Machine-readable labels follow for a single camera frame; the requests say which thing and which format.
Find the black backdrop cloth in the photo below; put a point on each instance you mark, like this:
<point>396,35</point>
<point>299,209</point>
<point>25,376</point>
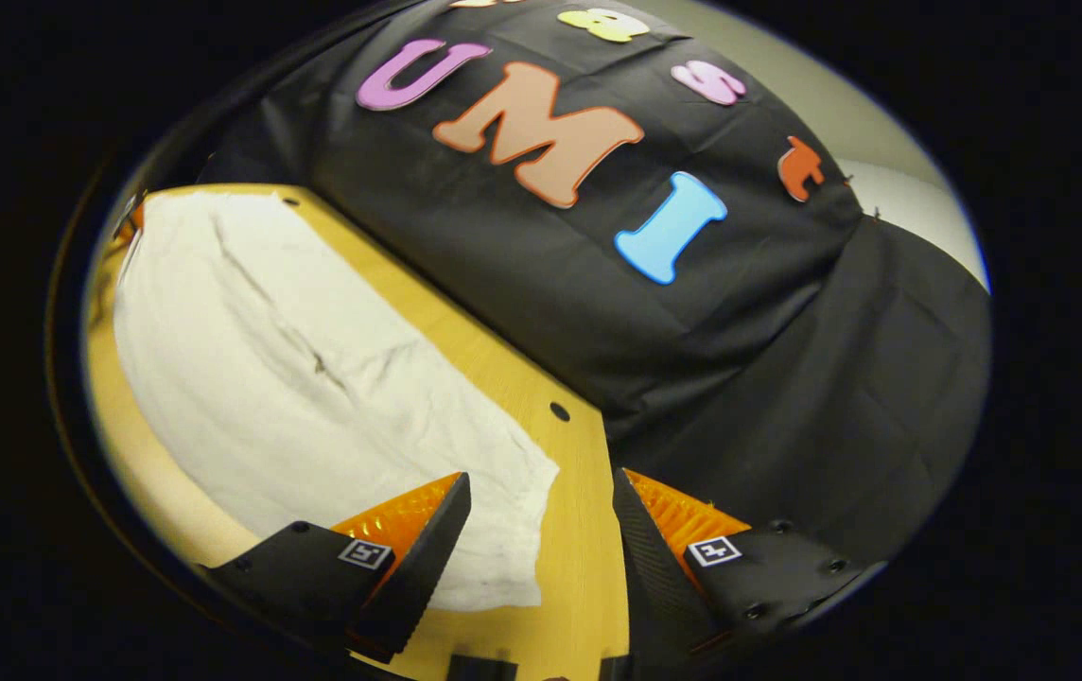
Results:
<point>768,378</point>

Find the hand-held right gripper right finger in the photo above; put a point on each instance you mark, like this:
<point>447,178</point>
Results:
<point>650,577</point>

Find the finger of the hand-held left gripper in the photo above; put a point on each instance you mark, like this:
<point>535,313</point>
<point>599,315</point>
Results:
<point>134,218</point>

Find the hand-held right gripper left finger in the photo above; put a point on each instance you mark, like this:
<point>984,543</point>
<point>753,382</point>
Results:
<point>427,567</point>

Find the white jeans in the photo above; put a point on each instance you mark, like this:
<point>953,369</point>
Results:
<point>314,407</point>

